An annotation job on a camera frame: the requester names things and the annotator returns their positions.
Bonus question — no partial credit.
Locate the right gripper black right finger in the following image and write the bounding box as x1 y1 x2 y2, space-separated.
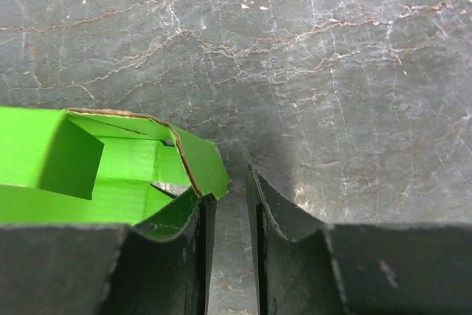
246 167 471 314

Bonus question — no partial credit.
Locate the green paper box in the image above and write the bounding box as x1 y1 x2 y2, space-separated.
1 106 230 240

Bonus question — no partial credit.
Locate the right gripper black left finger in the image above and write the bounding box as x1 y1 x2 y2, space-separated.
1 189 216 314

